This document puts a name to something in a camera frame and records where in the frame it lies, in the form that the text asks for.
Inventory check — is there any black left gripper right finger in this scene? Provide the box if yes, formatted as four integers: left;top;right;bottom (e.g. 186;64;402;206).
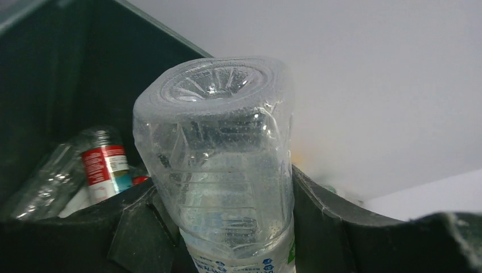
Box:
292;167;481;272

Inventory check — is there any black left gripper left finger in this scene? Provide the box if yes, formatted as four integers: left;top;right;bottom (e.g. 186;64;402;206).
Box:
1;180;196;272

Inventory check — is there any clear bottle red cap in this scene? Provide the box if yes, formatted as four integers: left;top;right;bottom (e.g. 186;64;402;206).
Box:
7;135;151;221

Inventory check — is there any crushed bottle blue green label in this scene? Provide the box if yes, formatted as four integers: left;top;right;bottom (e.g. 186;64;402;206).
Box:
133;57;296;272

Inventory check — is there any clear bottle red white label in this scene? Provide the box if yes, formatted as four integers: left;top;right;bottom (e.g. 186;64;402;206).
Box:
80;126;133;204

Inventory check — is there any dark green plastic bin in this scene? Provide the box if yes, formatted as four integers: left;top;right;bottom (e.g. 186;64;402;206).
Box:
1;1;207;204

